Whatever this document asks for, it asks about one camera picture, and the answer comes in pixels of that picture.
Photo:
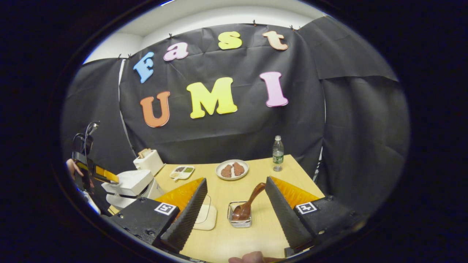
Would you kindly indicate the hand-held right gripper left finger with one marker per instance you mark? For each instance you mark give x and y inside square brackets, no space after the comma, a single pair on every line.
[186,219]

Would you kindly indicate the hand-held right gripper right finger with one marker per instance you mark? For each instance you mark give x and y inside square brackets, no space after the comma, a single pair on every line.
[285,219]

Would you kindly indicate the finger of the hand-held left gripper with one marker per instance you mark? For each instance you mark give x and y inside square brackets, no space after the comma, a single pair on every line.
[104,174]

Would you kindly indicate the white rice heap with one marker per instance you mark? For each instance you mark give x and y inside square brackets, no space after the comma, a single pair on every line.
[205,221]

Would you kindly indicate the white rice cooker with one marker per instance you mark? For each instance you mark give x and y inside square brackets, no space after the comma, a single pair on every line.
[128,182]

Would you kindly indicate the brown wooden spoon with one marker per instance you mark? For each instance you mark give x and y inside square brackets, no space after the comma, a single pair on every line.
[243,210]

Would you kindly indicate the clear plastic tray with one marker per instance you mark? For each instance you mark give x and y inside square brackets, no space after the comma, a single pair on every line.
[206,219]

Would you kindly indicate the toast bread slice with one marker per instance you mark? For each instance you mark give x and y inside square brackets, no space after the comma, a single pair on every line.
[148,151]
[142,153]

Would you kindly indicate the white sectioned grain dish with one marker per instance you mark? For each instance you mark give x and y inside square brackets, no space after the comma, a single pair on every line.
[182,172]

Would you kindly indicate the white toaster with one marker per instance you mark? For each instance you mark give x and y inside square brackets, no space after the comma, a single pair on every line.
[150,164]

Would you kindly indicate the white round plate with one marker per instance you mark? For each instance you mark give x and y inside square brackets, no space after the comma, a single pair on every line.
[229,179]

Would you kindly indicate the brown meat piece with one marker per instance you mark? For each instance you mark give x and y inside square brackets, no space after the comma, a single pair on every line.
[226,171]
[238,169]

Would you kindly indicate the clear plastic water bottle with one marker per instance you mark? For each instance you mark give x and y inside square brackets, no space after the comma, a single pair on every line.
[278,153]

